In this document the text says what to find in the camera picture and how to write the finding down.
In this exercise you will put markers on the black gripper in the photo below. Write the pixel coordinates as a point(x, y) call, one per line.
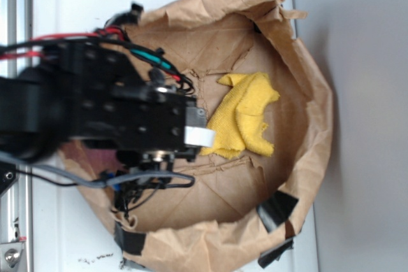
point(146, 125)

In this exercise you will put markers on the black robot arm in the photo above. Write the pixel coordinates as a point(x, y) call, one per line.
point(82, 91)

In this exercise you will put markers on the yellow knitted cloth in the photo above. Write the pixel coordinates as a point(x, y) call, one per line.
point(239, 120)

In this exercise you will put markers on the brown paper bag tray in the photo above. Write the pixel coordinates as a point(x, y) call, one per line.
point(241, 207)

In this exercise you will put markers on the black mounting bracket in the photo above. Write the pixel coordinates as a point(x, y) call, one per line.
point(8, 177)

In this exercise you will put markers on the aluminium frame rail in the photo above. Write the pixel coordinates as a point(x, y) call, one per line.
point(16, 204)

